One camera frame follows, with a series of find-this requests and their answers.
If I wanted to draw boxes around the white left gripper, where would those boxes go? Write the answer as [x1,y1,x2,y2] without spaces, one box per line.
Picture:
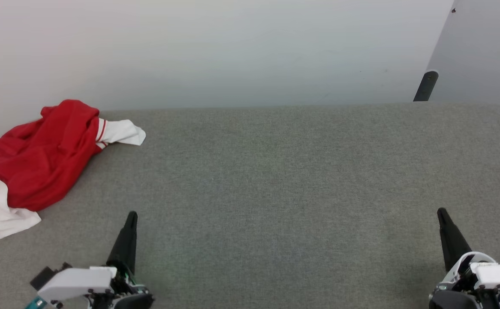
[37,211,154,309]

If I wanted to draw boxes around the slanted metal stand leg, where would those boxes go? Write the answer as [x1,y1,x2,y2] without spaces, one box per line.
[413,70,440,102]

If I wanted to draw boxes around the red and white basketball jersey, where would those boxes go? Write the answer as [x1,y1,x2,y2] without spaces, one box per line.
[0,100,147,241]

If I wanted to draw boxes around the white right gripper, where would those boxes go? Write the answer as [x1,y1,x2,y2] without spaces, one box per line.
[429,208,500,309]

